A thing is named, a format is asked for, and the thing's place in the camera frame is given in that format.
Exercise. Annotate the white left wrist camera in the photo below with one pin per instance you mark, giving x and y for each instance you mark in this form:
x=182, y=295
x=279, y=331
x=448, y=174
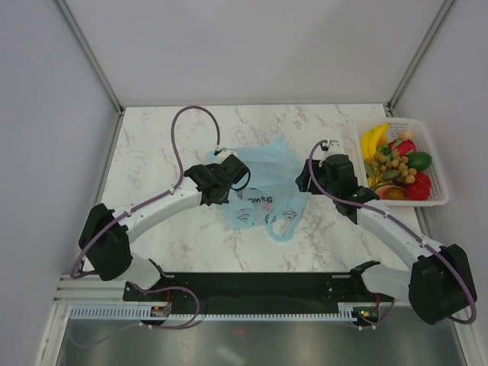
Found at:
x=223, y=150

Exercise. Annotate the red fake apple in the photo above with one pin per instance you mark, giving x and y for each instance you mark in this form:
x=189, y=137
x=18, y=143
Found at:
x=420, y=189

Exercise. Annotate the aluminium frame rail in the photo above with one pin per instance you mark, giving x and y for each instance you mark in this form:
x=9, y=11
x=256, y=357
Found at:
x=93, y=290

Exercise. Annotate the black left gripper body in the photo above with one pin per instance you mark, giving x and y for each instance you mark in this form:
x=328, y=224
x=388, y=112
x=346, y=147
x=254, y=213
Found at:
x=223, y=199

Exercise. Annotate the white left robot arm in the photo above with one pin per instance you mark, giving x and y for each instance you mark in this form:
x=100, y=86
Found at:
x=108, y=233

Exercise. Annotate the light blue plastic bag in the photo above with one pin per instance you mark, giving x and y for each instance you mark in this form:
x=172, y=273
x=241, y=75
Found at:
x=269, y=195

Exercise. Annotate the green fake mango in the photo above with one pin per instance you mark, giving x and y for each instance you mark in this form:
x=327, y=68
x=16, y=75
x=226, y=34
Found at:
x=420, y=161

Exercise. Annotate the white slotted cable duct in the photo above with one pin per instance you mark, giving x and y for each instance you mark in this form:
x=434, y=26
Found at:
x=150, y=313

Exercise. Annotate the right aluminium corner post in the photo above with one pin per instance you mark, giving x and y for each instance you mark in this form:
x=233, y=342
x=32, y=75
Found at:
x=422, y=49

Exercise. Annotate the aluminium corner post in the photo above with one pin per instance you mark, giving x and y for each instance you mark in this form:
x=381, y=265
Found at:
x=422, y=49
x=80, y=39

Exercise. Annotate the brown fake longan bunch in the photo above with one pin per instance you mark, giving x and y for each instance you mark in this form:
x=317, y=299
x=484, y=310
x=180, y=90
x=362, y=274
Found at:
x=387, y=169

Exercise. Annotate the orange fake peach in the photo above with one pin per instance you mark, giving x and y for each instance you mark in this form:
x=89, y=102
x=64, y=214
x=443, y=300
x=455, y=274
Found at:
x=391, y=193

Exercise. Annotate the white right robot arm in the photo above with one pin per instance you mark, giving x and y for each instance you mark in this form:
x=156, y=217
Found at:
x=437, y=282

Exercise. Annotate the red fake dragon fruit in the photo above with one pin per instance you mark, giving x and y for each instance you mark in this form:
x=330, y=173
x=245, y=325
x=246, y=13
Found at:
x=399, y=148

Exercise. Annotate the yellow fake banana bunch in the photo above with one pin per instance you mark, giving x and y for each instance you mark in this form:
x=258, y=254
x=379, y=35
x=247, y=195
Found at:
x=372, y=139

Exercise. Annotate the left aluminium corner post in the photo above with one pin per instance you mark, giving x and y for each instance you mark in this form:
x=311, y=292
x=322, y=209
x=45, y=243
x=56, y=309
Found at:
x=80, y=39

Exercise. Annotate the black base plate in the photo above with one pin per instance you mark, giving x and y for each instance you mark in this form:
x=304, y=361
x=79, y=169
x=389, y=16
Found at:
x=255, y=292

